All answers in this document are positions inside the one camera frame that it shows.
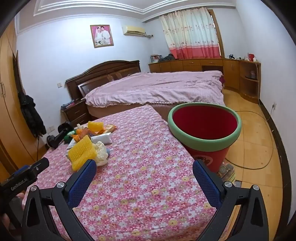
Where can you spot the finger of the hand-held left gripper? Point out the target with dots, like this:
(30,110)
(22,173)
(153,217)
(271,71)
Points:
(41,163)

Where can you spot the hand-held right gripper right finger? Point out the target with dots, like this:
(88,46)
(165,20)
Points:
(203,178)

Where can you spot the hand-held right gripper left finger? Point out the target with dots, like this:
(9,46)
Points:
(85,176)

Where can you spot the white paper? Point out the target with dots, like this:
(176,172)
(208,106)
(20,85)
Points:
(100,153)

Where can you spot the white tissue packet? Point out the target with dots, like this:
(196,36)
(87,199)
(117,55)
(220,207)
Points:
(101,138)

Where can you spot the orange snack packet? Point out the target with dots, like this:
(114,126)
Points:
(110,128)

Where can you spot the red bin with green rim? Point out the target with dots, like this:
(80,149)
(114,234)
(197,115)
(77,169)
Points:
(203,120)

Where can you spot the stack of colourful books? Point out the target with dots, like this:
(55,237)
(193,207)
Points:
(227,171)

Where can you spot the black dumbbell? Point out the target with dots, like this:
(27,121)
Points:
(57,139)

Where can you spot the green cushion toy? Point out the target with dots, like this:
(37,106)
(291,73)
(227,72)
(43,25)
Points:
(67,138)

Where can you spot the black hanging jacket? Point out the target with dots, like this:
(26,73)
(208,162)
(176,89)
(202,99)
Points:
(31,113)

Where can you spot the dark wooden nightstand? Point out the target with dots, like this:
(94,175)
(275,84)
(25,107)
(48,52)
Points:
(76,113)

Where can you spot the folded patterned cloth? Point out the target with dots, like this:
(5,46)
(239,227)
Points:
(68,104)

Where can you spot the wooden wardrobe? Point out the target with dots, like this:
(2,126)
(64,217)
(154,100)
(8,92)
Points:
(9,104)

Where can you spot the magenta bed sheet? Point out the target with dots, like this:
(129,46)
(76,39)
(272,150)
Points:
(222,81)

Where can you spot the wooden corner shelf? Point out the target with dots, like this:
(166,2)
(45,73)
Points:
(245,88)

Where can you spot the bed with pink cover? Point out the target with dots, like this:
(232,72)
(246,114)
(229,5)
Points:
(157,88)

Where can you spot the dark wooden bed headboard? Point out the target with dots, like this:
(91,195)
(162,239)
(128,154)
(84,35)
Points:
(104,69)

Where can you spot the long wooden cabinet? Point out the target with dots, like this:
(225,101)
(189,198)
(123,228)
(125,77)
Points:
(192,66)

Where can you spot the small glass ornament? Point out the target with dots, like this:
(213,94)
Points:
(252,74)

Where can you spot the dark clothes pile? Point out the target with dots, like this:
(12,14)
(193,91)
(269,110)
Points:
(167,58)

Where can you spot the red jug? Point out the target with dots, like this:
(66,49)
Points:
(251,57)

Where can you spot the white and red curtain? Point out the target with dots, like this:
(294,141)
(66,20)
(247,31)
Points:
(189,32)

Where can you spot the white low wall socket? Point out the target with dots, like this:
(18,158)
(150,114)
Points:
(50,128)

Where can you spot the wall socket with plug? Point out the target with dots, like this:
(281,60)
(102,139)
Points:
(273,105)

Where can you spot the small standing photo frame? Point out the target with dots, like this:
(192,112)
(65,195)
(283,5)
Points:
(155,58)

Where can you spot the framed wall photo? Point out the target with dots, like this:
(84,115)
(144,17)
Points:
(101,36)

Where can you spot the wooden window frame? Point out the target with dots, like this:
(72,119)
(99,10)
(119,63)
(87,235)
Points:
(218,34)

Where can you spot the wall air conditioner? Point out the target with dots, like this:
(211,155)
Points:
(134,30)

